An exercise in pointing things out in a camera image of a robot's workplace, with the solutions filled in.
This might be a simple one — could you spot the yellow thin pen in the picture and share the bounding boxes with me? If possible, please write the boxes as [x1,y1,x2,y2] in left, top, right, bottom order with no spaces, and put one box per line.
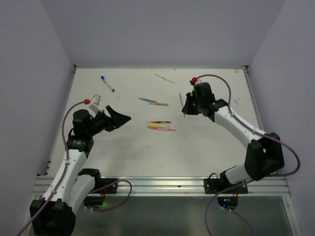
[154,73,175,84]

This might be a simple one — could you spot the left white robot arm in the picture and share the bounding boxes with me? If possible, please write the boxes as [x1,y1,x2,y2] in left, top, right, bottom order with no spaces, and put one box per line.
[30,106,131,236]

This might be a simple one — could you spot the green thin pen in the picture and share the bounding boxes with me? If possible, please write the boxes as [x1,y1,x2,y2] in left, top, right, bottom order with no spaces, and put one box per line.
[179,92,186,118]

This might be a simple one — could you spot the fat yellow highlighter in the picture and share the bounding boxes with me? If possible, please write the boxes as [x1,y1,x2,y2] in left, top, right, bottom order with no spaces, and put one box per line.
[147,123,170,129]

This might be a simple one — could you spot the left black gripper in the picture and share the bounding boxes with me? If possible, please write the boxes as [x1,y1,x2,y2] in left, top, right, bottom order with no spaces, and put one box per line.
[86,105,130,137]

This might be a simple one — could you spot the dark red pen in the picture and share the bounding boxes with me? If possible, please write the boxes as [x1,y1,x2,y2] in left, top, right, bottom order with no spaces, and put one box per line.
[146,121,172,124]

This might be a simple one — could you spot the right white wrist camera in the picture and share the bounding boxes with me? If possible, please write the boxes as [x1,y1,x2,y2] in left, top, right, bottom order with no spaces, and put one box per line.
[190,81,199,95]

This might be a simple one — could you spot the blue highlighter pen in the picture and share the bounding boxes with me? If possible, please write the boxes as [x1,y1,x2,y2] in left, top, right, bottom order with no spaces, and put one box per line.
[138,97,157,103]

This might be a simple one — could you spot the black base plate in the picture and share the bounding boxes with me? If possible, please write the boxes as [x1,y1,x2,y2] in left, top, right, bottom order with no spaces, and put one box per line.
[203,178,249,194]
[89,178,118,194]

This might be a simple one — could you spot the yellow gold highlighter pen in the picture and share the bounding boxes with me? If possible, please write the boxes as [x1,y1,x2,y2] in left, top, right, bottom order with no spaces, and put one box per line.
[149,102,169,106]

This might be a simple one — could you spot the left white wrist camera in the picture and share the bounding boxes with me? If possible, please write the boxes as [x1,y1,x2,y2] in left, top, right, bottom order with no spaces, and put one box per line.
[89,94,101,114]

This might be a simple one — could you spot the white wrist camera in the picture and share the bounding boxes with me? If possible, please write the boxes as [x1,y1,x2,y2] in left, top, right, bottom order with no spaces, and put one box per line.
[190,81,199,95]
[89,94,101,114]

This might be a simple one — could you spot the blue white marker pen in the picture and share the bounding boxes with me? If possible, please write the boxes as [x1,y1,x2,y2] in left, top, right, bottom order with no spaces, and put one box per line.
[100,76,115,92]

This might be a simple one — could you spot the aluminium front rail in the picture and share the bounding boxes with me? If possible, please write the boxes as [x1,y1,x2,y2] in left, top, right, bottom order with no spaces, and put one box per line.
[31,175,292,197]

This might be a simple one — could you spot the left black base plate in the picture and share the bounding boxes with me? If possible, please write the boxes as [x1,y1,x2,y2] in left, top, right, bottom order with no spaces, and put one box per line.
[89,178,118,194]

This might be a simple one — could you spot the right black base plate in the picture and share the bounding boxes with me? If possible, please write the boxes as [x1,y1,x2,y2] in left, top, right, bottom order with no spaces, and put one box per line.
[203,178,249,194]

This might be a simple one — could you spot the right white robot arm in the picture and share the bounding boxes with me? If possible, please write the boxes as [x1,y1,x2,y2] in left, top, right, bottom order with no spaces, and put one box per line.
[182,82,284,193]

